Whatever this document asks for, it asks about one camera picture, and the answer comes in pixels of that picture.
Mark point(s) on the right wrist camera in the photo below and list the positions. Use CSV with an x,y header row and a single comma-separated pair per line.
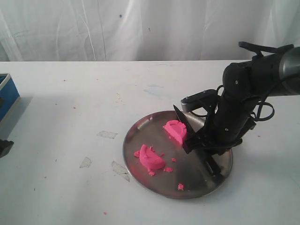
x,y
207,100

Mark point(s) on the clear tape piece upper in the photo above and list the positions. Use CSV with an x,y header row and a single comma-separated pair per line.
x,y
107,134

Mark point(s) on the white backdrop curtain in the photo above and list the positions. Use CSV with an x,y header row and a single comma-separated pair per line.
x,y
122,30

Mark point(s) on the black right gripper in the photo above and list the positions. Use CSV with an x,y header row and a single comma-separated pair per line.
x,y
227,120

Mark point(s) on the pink sand crumb front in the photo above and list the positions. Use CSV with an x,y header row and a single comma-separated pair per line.
x,y
181,187

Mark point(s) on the clear tape piece left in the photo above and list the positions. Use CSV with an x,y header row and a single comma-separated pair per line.
x,y
85,163

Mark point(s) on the pink clay half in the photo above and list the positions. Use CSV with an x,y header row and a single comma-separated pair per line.
x,y
176,130

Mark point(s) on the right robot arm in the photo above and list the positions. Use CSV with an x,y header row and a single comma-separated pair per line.
x,y
271,72

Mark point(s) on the clear tape piece right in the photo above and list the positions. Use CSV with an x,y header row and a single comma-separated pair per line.
x,y
120,170

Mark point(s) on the round steel plate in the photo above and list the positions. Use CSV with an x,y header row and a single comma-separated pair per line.
x,y
187,168

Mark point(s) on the blue sand tray box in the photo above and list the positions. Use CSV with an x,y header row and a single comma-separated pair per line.
x,y
9,96

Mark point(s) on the clear tape piece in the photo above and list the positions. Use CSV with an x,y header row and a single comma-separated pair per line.
x,y
120,170
107,134
85,163

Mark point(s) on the black knife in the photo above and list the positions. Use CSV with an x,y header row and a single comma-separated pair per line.
x,y
182,118

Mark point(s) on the pink sand crumb middle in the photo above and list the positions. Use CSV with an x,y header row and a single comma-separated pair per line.
x,y
168,169

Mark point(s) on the pink sand crumb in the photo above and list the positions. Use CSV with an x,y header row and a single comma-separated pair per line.
x,y
168,169
181,187

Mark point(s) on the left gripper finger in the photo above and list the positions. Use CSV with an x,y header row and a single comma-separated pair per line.
x,y
5,147

